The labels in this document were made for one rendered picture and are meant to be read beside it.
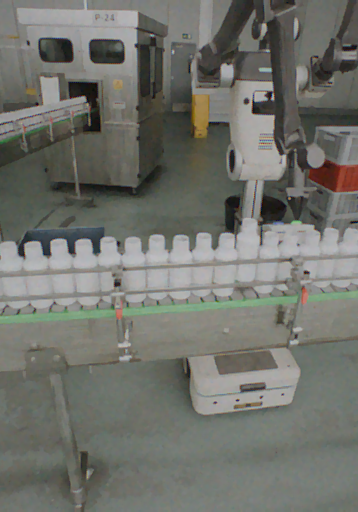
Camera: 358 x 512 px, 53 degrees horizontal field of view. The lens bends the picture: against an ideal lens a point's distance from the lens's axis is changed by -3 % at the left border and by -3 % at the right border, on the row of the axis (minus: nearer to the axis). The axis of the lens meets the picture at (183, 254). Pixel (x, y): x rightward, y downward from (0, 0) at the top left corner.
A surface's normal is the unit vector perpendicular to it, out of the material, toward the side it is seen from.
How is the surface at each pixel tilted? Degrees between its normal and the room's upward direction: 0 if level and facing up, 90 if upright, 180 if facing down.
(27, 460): 0
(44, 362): 90
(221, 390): 90
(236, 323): 90
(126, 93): 90
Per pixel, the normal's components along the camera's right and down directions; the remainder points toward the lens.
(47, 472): 0.04, -0.88
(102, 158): -0.15, 0.47
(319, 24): 0.16, 0.47
